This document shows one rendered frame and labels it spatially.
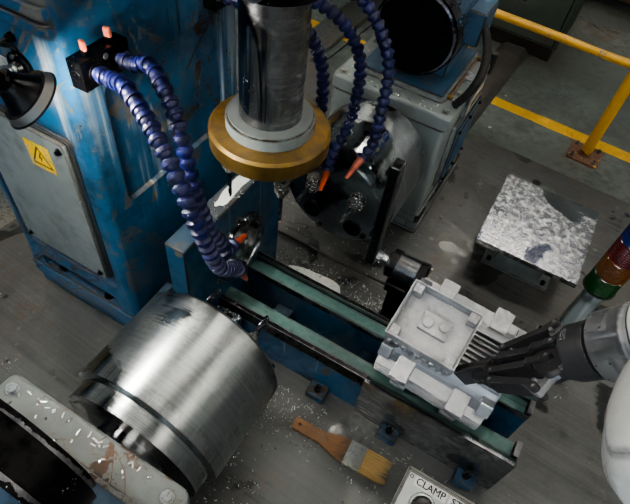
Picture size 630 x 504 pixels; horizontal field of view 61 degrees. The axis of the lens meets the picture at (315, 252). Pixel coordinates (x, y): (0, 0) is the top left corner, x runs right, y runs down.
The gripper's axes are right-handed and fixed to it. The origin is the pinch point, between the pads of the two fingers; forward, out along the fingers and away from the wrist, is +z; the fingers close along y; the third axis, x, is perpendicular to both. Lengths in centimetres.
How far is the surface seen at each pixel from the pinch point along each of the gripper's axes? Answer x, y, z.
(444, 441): 12.8, 1.9, 18.1
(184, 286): -40, 9, 30
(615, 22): 63, -413, 91
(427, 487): 1.4, 18.7, 2.2
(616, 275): 13.9, -33.1, -7.6
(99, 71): -66, 10, -1
